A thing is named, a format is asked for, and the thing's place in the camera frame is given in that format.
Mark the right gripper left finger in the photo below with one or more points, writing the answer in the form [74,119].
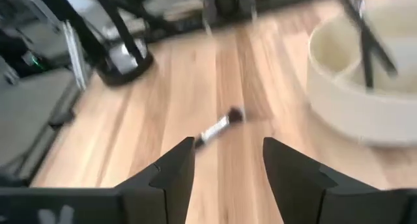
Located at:
[169,185]

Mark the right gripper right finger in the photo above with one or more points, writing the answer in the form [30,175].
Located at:
[299,185]

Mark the round dark head makeup brush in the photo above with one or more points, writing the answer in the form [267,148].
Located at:
[218,128]

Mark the thin black makeup brush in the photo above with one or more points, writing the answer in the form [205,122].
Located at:
[367,64]
[368,32]

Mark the cream round compartment organizer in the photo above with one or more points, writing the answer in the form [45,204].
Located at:
[358,120]

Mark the white shade desk lamp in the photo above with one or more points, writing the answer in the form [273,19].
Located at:
[110,77]

